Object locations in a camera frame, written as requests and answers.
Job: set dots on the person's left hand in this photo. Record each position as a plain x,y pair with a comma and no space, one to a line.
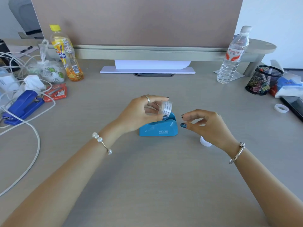
132,115

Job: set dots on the clear water bottle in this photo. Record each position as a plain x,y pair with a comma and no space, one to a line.
230,59

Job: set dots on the small clear tape roll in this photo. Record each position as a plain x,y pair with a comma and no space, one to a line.
281,108

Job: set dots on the crumpled white tissue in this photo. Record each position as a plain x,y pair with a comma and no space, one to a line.
34,83

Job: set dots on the white charger box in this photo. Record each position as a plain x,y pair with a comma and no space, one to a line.
7,82

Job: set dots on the person's left forearm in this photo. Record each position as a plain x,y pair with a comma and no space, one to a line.
59,184

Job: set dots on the clear tape roll with label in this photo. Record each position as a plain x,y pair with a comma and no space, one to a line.
166,108

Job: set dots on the colourful binder clips pile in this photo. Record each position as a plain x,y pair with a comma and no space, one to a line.
256,85

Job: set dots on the blue and white tissue pack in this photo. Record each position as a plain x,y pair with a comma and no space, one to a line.
290,86

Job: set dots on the person's right hand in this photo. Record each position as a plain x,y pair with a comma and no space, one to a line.
213,127

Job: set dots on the person's left thumb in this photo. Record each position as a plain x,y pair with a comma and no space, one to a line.
156,117

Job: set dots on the black mesh pen holder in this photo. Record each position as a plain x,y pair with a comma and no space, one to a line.
262,80

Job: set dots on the person's right forearm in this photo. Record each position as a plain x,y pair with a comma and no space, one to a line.
267,186

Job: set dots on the clear plastic bag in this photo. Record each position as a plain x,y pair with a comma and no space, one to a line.
48,70

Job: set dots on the white plastic tape core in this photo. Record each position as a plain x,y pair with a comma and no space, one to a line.
205,142

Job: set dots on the yellow capped juice bottle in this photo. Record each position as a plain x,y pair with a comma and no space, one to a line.
67,56

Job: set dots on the red staple box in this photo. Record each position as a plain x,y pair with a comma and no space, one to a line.
55,92

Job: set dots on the silver bangle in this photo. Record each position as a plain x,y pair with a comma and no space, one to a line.
237,153

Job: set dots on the blue tape dispenser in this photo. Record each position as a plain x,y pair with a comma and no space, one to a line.
158,130

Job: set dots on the blue stapler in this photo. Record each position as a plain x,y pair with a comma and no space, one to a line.
22,106

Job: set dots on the black tablet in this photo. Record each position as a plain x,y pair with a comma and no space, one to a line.
294,106

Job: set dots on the person's right thumb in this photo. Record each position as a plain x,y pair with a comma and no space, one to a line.
190,127

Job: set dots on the grey round shelf bracket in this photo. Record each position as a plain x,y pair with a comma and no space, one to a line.
258,48

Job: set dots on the small red box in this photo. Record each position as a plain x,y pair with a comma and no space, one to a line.
274,90

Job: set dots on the flat white board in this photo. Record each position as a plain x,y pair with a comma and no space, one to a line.
146,71

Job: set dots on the black pen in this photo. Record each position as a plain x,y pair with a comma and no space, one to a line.
26,49

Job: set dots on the beige desk divider panel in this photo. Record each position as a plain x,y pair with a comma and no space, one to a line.
137,21

